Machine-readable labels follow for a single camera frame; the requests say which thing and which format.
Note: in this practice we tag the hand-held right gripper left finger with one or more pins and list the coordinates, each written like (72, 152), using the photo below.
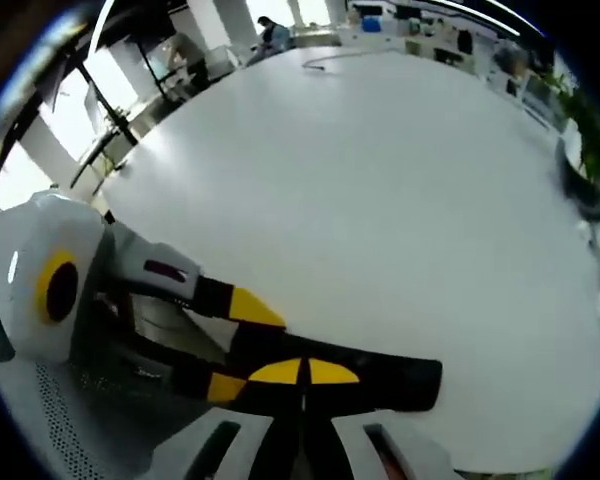
(275, 440)

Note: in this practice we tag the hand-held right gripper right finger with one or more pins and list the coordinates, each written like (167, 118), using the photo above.
(340, 440)

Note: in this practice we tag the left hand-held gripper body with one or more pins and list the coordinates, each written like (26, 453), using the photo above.
(25, 240)

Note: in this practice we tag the black remote control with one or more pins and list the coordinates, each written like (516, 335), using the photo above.
(395, 380)

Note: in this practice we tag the black tripod stand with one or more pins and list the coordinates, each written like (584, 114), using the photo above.
(111, 114)

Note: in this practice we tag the blue bin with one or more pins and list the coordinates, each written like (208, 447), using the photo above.
(371, 25)

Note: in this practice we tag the green potted plant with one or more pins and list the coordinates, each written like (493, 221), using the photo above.
(592, 130)

